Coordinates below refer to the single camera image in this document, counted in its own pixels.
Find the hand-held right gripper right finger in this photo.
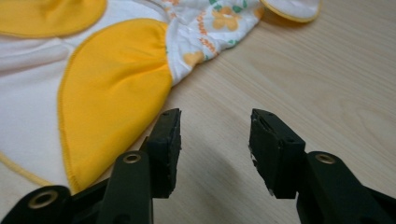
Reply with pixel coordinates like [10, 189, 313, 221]
[247, 107, 389, 224]

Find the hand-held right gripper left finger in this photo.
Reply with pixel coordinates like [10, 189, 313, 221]
[95, 107, 183, 224]

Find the white and yellow baby garment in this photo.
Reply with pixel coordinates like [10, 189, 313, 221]
[0, 0, 323, 194]

